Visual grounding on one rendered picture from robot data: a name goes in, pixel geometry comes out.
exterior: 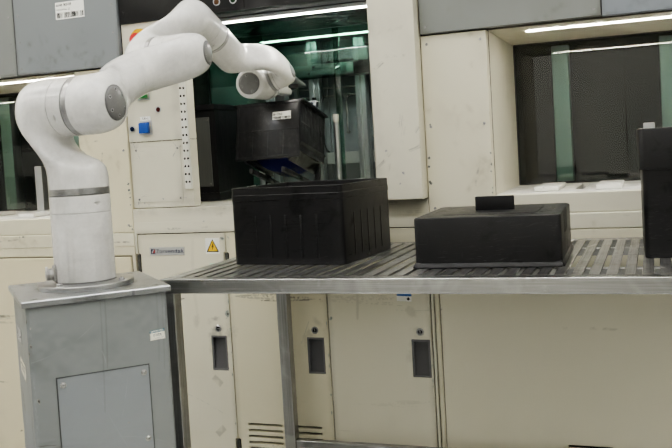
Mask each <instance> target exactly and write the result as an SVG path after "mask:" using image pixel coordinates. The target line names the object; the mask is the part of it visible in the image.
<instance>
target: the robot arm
mask: <svg viewBox="0 0 672 448"><path fill-rule="evenodd" d="M212 61H213V62H214V63H215V64H216V65H217V66H218V67H219V68H220V69H221V70H223V71H224V72H226V73H240V72H241V73H240V74H239V75H238V77H237V79H236V88H237V90H238V92H239V93H240V95H242V96H243V97H245V98H249V99H259V100H270V99H272V98H274V97H278V96H289V95H291V94H292V90H293V89H294V88H298V84H293V82H294V80H295V71H294V69H293V66H292V65H291V64H290V63H289V61H288V60H287V59H286V58H285V57H284V56H283V55H282V54H281V53H280V52H279V51H278V50H276V49H275V48H273V47H270V46H267V45H263V44H241V43H240V42H239V41H238V40H237V39H236V37H235V36H234V35H233V34H232V33H231V32H230V30H229V29H228V28H227V27H226V26H225V25H224V24H223V23H222V21H221V20H220V19H219V18H218V17H217V16H216V15H215V14H214V12H213V11H212V10H211V9H210V8H209V7H208V6H207V5H206V4H204V3H203V2H201V1H199V0H183V1H181V2H180V3H179V4H178V5H177V6H176V7H175V8H174V9H173V10H172V11H171V12H170V13H169V14H168V15H167V16H165V17H164V18H162V19H161V20H159V21H157V22H155V23H154V24H152V25H150V26H148V27H147V28H145V29H143V30H142V31H141V32H139V33H138V34H137V35H136V36H135V37H134V38H133V39H132V40H131V41H130V43H129V44H128V46H127V47H126V49H125V52H124V55H121V56H119V57H117V58H115V59H113V60H112V61H110V62H108V63H107V64H105V65H104V66H103V67H102V68H101V69H100V71H99V72H97V73H92V74H87V75H79V76H70V77H60V78H51V79H44V80H39V81H35V82H32V83H30V84H28V85H27V86H25V87H24V88H23V89H22V90H21V91H20V93H19V94H18V97H17V100H16V104H15V119H16V123H17V126H18V128H19V130H20V132H21V133H22V135H23V136H24V138H25V139H26V141H27V142H28V143H29V144H30V146H31V147H32V148H33V150H34V151H35V152H36V153H37V155H38V156H39V158H40V159H41V161H42V163H43V165H44V167H45V170H46V174H47V181H48V194H49V207H50V221H51V234H52V247H53V260H54V265H53V266H52V268H49V269H48V267H45V278H46V281H44V282H41V283H39V284H38V285H37V290H38V291H39V292H44V293H76V292H88V291H96V290H104V289H110V288H116V287H120V286H124V285H128V284H131V283H132V282H134V276H133V275H131V274H123V273H116V267H115V253H114V239H113V226H112V212H111V198H110V184H109V175H108V170H107V167H106V166H105V164H104V163H103V162H101V161H100V160H98V159H96V158H94V157H92V156H89V155H88V154H86V153H85V152H84V151H82V150H81V149H80V148H79V147H78V145H77V144H76V142H75V140H74V137H73V136H83V135H95V134H102V133H106V132H109V131H112V130H114V129H116V128H117V127H119V126H120V125H121V124H122V123H123V122H124V121H125V119H126V117H127V114H128V110H129V106H130V105H131V103H132V102H134V101H135V100H137V99H138V98H140V97H142V96H144V95H146V94H148V93H150V92H152V91H155V90H158V89H161V88H164V87H168V86H171V85H174V84H178V83H181V82H185V81H188V80H191V79H193V78H195V77H198V76H200V75H202V74H203V73H205V72H206V71H207V70H208V69H209V67H210V65H211V62H212Z"/></svg>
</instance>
